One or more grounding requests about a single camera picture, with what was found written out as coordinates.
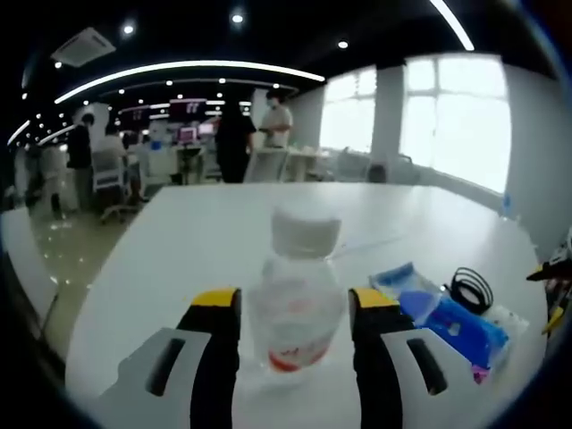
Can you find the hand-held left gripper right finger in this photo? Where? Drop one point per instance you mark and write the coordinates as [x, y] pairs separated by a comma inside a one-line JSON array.
[[380, 357]]

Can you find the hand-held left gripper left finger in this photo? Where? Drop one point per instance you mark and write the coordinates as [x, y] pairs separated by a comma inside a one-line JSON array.
[[214, 357]]

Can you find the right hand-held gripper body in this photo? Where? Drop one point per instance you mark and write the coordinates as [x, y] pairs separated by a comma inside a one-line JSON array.
[[564, 250]]

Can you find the clear blue packet item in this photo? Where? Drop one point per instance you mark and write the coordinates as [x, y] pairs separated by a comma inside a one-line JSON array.
[[393, 281]]

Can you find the blue pink packet item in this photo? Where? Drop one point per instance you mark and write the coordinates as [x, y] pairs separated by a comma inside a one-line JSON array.
[[456, 330]]

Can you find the clear plastic bottle item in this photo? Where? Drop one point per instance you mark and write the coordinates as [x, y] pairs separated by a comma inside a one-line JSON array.
[[295, 313]]

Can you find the group of ceiling downlights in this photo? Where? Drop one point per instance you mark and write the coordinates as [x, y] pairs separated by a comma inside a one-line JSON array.
[[237, 18]]

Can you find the small water bottle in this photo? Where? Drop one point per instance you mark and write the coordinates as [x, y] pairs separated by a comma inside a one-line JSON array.
[[508, 205]]

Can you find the white table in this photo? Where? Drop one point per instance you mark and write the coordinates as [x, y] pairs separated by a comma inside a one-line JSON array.
[[201, 250]]

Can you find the large window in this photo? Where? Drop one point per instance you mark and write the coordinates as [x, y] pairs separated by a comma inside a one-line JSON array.
[[456, 120]]

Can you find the black chair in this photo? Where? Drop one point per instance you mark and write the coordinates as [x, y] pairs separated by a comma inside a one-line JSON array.
[[377, 173]]

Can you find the white mesh office chair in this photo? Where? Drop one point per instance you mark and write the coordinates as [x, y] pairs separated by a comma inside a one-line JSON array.
[[109, 174]]

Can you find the white side desk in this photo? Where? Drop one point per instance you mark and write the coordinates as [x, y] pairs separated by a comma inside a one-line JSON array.
[[22, 259]]

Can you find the narrow window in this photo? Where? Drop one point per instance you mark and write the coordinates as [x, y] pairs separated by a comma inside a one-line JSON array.
[[348, 111]]

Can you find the hanging dark sign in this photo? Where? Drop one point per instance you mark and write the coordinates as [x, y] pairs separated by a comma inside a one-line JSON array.
[[187, 107]]

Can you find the straight ceiling light strip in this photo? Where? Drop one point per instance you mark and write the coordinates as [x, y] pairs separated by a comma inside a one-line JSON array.
[[451, 22]]

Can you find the long curved ceiling light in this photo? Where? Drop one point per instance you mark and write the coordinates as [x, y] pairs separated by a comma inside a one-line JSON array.
[[179, 67]]

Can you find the ceiling air conditioner vent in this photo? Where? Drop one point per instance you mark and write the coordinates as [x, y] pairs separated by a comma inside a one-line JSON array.
[[84, 44]]

